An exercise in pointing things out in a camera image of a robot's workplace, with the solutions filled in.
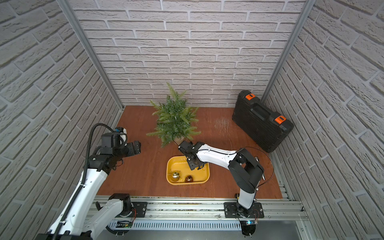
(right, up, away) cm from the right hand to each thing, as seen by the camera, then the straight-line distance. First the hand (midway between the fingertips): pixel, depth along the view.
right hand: (200, 162), depth 88 cm
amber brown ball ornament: (-6, -8, -7) cm, 12 cm away
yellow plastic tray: (-13, -5, -2) cm, 14 cm away
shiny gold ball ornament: (-14, -6, -7) cm, 16 cm away
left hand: (-36, +13, -10) cm, 39 cm away
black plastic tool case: (+38, +20, -4) cm, 44 cm away
